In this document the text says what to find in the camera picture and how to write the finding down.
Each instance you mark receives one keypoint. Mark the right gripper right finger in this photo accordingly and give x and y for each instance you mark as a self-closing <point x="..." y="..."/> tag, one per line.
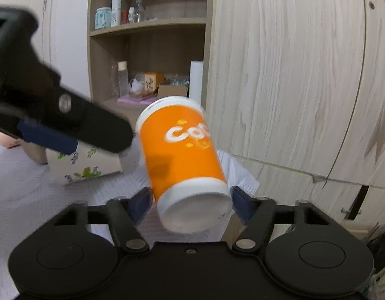
<point x="256" y="215"/>

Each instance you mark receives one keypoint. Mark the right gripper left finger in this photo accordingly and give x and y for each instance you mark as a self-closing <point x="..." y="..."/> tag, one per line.
<point x="124" y="215"/>

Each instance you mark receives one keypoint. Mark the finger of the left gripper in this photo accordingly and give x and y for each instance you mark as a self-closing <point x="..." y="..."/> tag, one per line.
<point x="32" y="132"/>
<point x="88" y="122"/>

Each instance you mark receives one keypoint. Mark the orange white paper cup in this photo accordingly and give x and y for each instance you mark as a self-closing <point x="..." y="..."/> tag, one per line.
<point x="187" y="179"/>

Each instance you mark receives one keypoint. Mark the floral white paper cup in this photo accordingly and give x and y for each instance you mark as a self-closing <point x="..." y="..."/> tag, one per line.
<point x="90" y="162"/>

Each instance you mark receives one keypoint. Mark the pink flat box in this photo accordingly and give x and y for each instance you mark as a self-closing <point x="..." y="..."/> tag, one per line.
<point x="133" y="99"/>

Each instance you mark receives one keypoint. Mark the clear bottle cream cap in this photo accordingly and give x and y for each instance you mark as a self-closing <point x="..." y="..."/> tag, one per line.
<point x="123" y="78"/>

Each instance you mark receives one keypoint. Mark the orange floral small box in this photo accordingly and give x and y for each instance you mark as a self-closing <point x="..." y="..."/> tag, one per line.
<point x="152" y="81"/>

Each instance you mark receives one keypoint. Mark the small cardboard box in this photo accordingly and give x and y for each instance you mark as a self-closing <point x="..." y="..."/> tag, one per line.
<point x="167" y="89"/>

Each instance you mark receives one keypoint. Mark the teal white wipes canister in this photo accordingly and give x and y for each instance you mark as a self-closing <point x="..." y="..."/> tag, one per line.
<point x="103" y="17"/>

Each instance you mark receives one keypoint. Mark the wooden open shelf unit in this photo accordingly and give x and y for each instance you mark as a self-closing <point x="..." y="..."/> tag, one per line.
<point x="176" y="33"/>

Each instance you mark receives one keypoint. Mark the small red bottle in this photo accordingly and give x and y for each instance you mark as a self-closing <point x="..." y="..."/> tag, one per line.
<point x="124" y="16"/>

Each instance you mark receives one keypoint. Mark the clear glass bottle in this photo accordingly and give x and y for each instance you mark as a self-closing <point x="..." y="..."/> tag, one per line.
<point x="137" y="13"/>

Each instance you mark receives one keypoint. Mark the white paper towel roll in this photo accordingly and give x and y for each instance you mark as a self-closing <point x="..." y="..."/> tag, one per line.
<point x="196" y="81"/>

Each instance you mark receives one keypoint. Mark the white spray bottle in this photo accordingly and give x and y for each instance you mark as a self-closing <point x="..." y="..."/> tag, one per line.
<point x="116" y="11"/>

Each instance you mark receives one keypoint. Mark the light wood wardrobe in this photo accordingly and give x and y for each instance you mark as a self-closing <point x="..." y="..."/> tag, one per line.
<point x="296" y="92"/>

